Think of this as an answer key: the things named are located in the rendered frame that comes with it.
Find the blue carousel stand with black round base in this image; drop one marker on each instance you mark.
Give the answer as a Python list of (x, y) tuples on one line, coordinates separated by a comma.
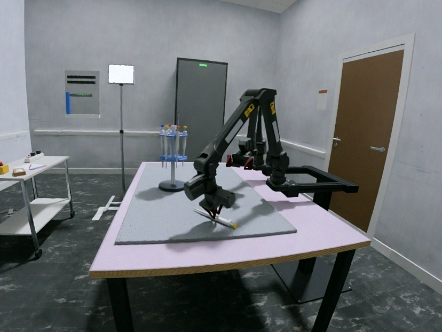
[(172, 185)]

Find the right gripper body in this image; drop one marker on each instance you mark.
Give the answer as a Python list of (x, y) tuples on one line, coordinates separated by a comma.
[(238, 160)]

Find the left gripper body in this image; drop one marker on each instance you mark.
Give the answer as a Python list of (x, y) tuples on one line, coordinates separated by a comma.
[(203, 203)]

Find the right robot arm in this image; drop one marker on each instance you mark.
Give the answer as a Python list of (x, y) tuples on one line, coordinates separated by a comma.
[(257, 146)]

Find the grey rectangular mat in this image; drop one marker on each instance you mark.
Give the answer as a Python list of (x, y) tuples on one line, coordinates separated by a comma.
[(156, 216)]

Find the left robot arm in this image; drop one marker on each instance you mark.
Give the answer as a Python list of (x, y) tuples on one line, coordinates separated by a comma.
[(207, 161)]

